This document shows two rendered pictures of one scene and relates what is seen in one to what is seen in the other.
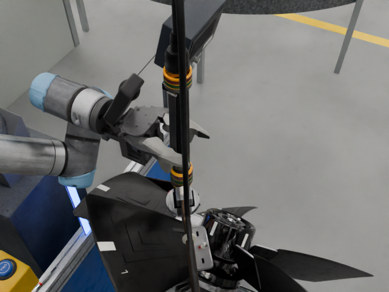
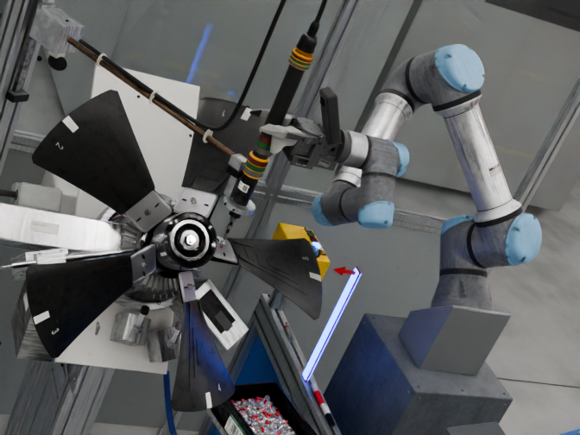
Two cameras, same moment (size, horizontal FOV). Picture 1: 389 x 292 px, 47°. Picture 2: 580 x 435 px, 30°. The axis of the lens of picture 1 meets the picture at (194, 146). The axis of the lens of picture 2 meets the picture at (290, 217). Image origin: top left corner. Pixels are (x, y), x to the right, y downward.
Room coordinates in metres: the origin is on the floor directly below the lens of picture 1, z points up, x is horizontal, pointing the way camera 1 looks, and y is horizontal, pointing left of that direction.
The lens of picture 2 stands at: (1.71, -1.66, 2.29)
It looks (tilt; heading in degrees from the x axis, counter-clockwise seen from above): 25 degrees down; 123
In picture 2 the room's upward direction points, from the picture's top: 24 degrees clockwise
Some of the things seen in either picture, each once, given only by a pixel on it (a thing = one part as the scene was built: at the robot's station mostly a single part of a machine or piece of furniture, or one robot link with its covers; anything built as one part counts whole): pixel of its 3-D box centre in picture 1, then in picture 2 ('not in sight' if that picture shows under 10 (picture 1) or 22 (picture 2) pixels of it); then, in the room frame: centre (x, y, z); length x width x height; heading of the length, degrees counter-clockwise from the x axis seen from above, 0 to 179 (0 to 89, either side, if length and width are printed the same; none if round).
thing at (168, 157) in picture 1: (166, 161); (267, 123); (0.47, 0.05, 1.48); 0.09 x 0.03 x 0.06; 46
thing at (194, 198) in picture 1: (182, 193); (242, 185); (0.49, 0.02, 1.34); 0.09 x 0.07 x 0.10; 7
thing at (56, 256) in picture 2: not in sight; (49, 261); (0.33, -0.28, 1.08); 0.07 x 0.04 x 0.06; 72
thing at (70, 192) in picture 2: not in sight; (64, 196); (-0.10, 0.13, 0.91); 0.17 x 0.16 x 0.11; 152
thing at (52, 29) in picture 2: not in sight; (54, 29); (-0.12, -0.05, 1.38); 0.10 x 0.07 x 0.08; 7
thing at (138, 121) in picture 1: (128, 128); (315, 143); (0.55, 0.12, 1.47); 0.12 x 0.08 x 0.09; 62
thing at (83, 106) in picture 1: (92, 112); (349, 148); (0.59, 0.20, 1.48); 0.08 x 0.05 x 0.08; 152
